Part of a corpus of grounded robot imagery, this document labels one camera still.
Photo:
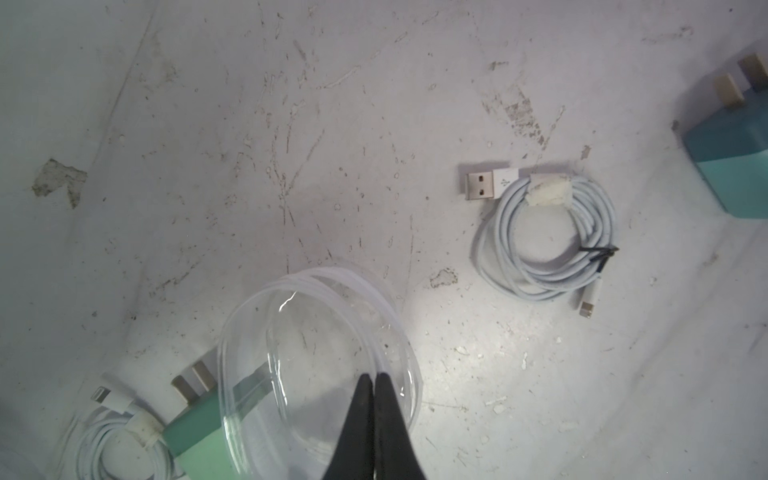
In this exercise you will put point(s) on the clear round case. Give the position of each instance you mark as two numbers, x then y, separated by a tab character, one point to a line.
289	360

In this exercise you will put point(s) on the green charger plug centre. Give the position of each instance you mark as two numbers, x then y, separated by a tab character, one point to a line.
203	443

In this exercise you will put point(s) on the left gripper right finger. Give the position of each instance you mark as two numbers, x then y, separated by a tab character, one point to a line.
394	456

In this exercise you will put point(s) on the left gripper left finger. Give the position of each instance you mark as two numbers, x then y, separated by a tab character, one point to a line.
353	457

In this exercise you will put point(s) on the teal charger plug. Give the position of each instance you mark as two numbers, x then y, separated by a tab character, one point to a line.
729	148

